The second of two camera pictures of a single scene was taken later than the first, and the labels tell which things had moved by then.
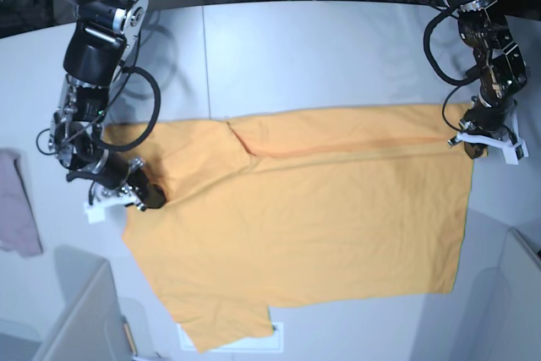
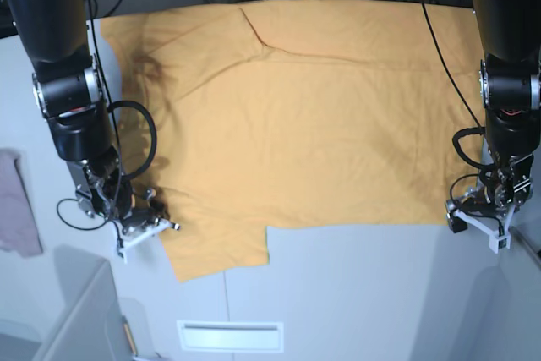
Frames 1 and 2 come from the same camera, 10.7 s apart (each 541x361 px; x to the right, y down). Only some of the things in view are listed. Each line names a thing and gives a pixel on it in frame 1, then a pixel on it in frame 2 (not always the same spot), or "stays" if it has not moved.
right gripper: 482,118 → 506,185
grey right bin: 516,318 stays
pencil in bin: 127,327 stays
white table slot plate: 273,342 stays
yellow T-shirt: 298,209 → 297,112
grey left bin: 90,325 stays
